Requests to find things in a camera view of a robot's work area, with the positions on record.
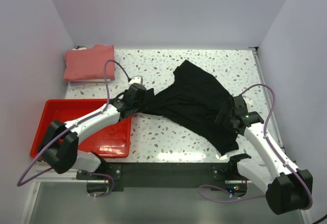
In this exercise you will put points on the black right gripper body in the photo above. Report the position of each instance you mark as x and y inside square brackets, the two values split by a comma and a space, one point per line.
[231, 117]

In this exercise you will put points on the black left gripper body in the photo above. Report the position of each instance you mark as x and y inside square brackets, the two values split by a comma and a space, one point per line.
[135, 107]

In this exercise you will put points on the black t shirt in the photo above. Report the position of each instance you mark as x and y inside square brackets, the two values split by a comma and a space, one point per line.
[193, 101]

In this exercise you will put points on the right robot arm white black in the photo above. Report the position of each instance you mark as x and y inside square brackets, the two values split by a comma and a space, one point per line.
[285, 185]

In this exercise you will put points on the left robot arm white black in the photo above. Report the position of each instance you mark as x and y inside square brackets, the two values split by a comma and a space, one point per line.
[59, 146]

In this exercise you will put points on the red plastic tray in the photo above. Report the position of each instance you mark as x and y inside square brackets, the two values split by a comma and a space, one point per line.
[110, 142]

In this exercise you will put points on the folded pink t shirt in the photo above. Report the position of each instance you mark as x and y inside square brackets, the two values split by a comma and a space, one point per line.
[89, 62]

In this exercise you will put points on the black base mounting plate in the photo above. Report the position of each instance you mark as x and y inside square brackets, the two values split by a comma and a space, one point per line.
[160, 175]

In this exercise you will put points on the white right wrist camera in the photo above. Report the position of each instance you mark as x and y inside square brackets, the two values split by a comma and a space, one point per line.
[249, 103]

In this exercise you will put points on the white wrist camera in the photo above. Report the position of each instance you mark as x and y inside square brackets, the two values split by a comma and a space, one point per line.
[249, 103]
[136, 80]

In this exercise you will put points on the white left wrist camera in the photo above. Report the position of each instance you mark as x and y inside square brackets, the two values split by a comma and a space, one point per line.
[136, 80]

